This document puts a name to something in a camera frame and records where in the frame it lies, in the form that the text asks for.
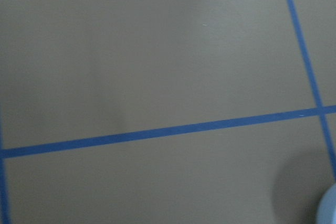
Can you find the blue bowl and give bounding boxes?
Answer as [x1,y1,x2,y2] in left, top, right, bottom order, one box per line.
[316,184,336,224]

